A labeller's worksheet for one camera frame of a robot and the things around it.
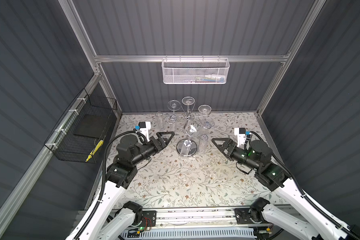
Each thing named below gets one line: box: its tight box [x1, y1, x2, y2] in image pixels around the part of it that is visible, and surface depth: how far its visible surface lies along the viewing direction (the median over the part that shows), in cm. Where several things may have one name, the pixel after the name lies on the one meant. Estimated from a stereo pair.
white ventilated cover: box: [122, 228, 258, 240], surface depth 72 cm
